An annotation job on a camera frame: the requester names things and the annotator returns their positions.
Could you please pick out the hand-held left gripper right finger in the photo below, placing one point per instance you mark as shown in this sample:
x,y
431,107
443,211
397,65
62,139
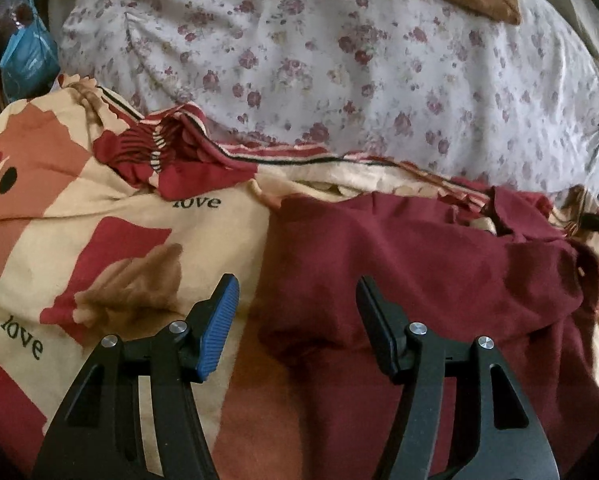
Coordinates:
x,y
379,330

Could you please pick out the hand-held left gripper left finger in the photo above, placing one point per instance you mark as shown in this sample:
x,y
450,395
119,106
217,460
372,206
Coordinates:
x,y
219,330

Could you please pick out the maroon small garment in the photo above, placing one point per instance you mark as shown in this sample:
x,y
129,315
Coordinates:
x,y
429,280

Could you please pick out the red cream printed blanket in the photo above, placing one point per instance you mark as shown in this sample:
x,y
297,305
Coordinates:
x,y
79,240

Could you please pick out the white floral quilt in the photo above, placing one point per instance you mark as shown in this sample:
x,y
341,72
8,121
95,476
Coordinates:
x,y
329,60

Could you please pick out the blue plastic bag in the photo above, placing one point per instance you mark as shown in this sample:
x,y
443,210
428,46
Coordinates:
x,y
27,55

